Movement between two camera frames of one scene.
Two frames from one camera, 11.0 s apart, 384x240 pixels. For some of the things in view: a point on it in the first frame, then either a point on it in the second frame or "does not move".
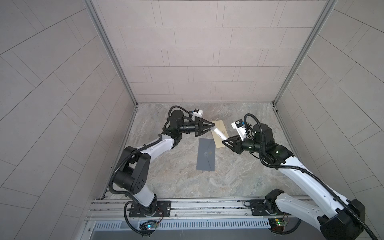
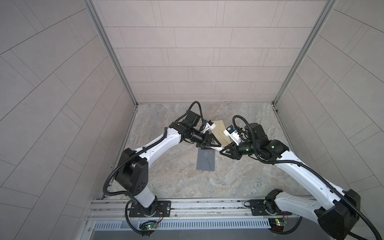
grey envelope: (205, 159) does not move
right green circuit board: (277, 224) does not move
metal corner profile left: (93, 12) does not move
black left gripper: (198, 131) -> (205, 145)
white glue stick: (219, 133) -> (218, 148)
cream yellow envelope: (220, 125) does not move
